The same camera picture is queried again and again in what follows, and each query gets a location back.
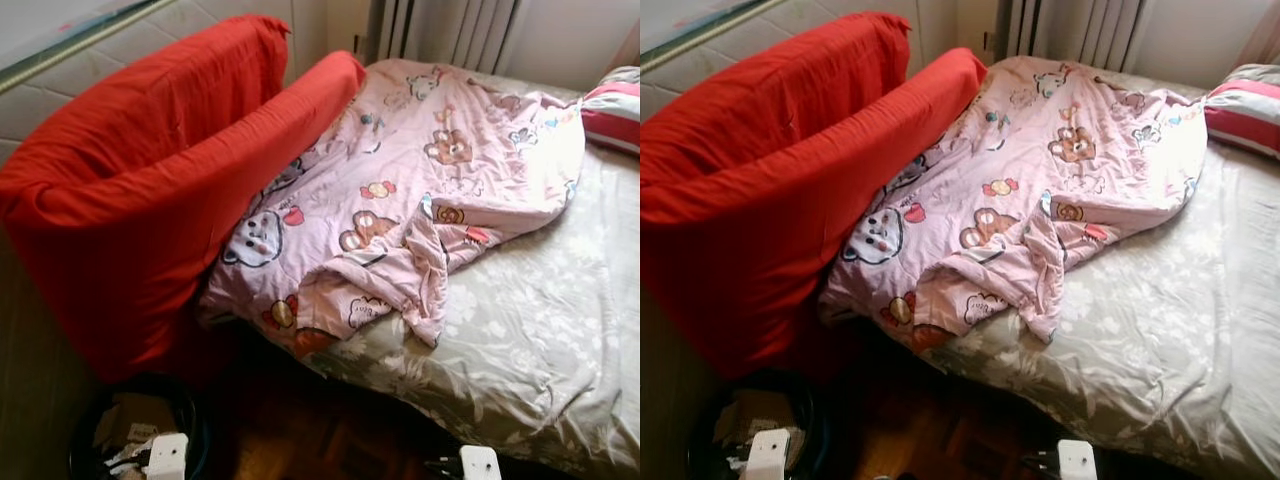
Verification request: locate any brown cardboard box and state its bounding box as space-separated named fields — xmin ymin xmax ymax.
xmin=715 ymin=388 xmax=801 ymax=446
xmin=95 ymin=392 xmax=179 ymax=451

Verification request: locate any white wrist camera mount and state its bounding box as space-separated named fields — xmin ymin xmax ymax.
xmin=147 ymin=432 xmax=191 ymax=480
xmin=1057 ymin=440 xmax=1099 ymax=480
xmin=747 ymin=428 xmax=791 ymax=480
xmin=460 ymin=445 xmax=503 ymax=480

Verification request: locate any white radiator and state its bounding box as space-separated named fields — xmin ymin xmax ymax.
xmin=375 ymin=0 xmax=521 ymax=76
xmin=1005 ymin=0 xmax=1146 ymax=71

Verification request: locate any black round waste bin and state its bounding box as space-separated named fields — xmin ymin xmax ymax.
xmin=685 ymin=370 xmax=831 ymax=480
xmin=68 ymin=372 xmax=213 ymax=480

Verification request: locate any pink grey striped pillow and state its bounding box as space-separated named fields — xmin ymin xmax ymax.
xmin=580 ymin=65 xmax=641 ymax=156
xmin=1203 ymin=63 xmax=1280 ymax=161

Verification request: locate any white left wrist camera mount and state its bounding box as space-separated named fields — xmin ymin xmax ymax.
xmin=147 ymin=432 xmax=191 ymax=480
xmin=747 ymin=428 xmax=791 ymax=480

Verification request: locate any pink bear print blanket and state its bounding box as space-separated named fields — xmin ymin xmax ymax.
xmin=195 ymin=57 xmax=586 ymax=359
xmin=818 ymin=55 xmax=1209 ymax=353

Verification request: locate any red folded futon cushion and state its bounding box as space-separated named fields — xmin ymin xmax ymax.
xmin=0 ymin=13 xmax=366 ymax=386
xmin=640 ymin=10 xmax=989 ymax=381

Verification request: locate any grey floral bed sheet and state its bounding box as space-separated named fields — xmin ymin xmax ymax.
xmin=925 ymin=65 xmax=1280 ymax=476
xmin=300 ymin=70 xmax=641 ymax=476

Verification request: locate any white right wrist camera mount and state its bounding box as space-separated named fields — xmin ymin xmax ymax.
xmin=1057 ymin=440 xmax=1099 ymax=480
xmin=460 ymin=445 xmax=503 ymax=480

